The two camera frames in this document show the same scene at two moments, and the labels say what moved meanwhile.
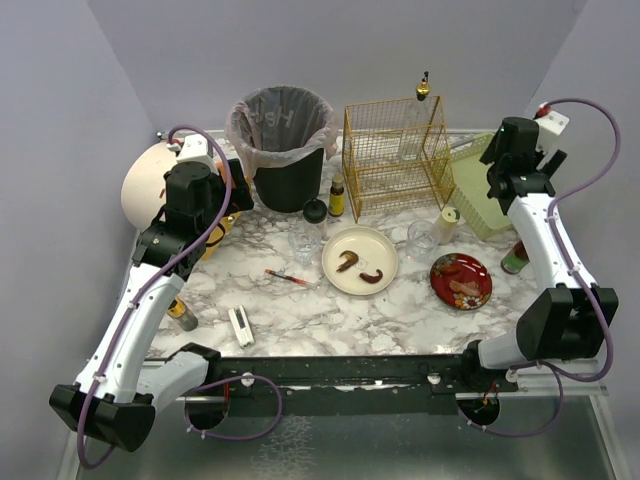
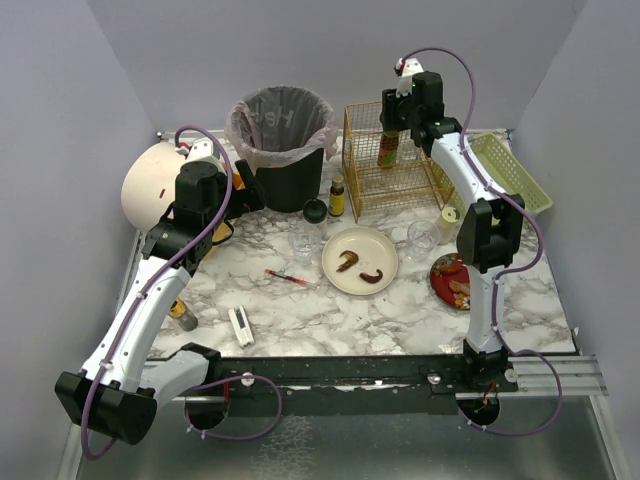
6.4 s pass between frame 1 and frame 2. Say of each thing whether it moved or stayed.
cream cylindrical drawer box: stayed
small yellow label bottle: stayed
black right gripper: moved
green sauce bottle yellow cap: moved
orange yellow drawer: stayed
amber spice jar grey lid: stayed
